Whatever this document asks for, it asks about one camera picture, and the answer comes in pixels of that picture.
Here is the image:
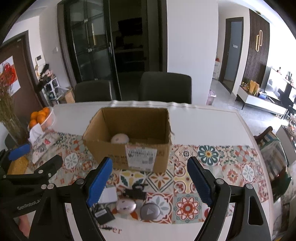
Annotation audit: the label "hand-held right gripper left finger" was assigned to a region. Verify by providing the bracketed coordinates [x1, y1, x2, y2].
[28, 157, 114, 241]

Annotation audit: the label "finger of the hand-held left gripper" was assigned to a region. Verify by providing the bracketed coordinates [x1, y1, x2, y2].
[0, 142, 32, 176]
[0, 154, 63, 188]

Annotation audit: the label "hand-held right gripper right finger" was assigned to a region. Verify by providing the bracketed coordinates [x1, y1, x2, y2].
[186, 156, 272, 241]

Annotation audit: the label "white card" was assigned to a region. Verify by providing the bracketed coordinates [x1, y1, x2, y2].
[98, 186, 117, 204]

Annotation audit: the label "brown cardboard box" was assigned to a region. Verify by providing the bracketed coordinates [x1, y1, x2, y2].
[83, 107, 173, 174]

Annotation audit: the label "small black box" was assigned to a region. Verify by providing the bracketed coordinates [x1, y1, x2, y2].
[91, 204, 115, 224]

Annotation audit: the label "pink round device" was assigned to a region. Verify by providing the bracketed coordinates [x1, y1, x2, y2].
[116, 199, 137, 214]

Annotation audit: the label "black cable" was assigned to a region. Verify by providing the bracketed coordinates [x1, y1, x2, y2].
[122, 182, 148, 201]

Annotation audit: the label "grey round device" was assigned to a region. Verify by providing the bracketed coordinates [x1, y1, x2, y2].
[140, 203, 160, 221]

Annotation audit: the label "person's left hand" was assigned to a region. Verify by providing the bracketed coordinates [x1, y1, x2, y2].
[18, 215, 31, 238]

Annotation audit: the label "glass vase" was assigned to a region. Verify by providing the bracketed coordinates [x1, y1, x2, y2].
[5, 128, 26, 149]

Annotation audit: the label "floral fabric tissue cover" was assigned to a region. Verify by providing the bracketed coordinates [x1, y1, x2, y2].
[29, 125, 61, 163]

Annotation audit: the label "white tile-patterned tablecloth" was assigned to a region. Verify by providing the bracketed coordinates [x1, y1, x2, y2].
[0, 100, 275, 241]

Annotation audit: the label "pile of oranges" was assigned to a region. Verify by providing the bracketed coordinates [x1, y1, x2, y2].
[30, 107, 51, 128]

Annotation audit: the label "white fruit basket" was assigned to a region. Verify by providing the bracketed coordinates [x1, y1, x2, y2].
[28, 107, 56, 131]

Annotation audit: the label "white round device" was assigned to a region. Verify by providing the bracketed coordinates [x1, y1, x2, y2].
[110, 133, 129, 144]

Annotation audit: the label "dried flower bouquet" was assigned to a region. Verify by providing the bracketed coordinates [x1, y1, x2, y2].
[0, 62, 26, 142]

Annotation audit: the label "white shoe rack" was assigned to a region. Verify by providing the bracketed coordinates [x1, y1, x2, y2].
[43, 77, 62, 106]

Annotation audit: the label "cardboard box on floor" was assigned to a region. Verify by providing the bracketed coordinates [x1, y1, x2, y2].
[63, 88, 75, 104]

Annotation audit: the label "grey plastic bag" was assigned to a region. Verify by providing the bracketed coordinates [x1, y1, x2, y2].
[54, 87, 69, 98]

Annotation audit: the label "brown entrance door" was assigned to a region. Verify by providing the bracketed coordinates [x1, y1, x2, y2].
[0, 31, 45, 116]

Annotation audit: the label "wooden chair striped cushion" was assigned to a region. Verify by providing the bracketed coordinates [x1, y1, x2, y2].
[253, 126, 292, 201]

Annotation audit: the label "pile of plush slippers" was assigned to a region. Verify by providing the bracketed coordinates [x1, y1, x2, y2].
[37, 64, 56, 82]

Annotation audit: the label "dark dining chair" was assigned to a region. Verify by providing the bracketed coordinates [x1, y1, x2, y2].
[74, 80, 113, 103]
[139, 72, 192, 104]

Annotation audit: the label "pink trash bin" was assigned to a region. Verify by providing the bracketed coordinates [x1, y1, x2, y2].
[207, 89, 217, 106]

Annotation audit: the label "grey coffee table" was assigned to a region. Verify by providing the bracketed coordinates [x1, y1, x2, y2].
[276, 116, 296, 165]

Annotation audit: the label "white television cabinet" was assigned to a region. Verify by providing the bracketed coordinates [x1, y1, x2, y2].
[235, 86, 289, 119]

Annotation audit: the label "yellow paper bags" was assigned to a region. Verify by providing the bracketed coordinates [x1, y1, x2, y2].
[248, 80, 260, 95]

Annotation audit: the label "small white hallway cabinet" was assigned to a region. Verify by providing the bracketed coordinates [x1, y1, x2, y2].
[213, 58, 220, 79]

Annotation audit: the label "black glass sliding door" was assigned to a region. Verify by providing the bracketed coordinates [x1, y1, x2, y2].
[63, 0, 122, 100]

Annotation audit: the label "flat television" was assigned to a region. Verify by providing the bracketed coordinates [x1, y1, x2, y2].
[260, 66, 296, 106]

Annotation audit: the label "dark hallway door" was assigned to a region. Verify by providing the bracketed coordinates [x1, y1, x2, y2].
[218, 17, 244, 94]

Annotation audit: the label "red wall poster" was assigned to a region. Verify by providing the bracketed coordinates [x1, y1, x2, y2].
[0, 56, 21, 95]

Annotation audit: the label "dark slatted wall panel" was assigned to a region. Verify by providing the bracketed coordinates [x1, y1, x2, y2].
[242, 9, 270, 91]

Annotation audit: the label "gold wall lamp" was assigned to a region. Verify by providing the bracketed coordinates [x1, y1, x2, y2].
[255, 30, 263, 52]

